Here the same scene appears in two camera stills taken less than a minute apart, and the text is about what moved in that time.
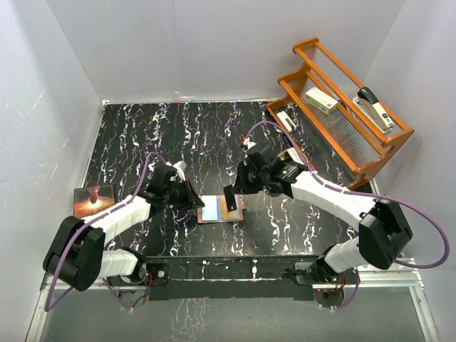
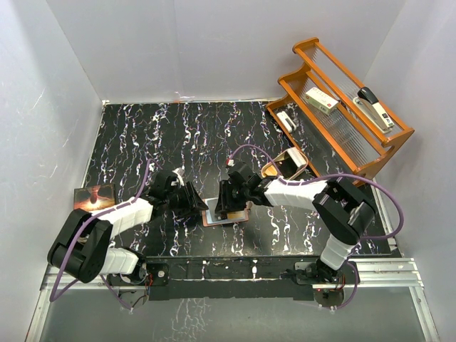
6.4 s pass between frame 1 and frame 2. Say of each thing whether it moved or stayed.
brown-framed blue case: moved
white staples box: stayed
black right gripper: moved
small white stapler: stayed
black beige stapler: stayed
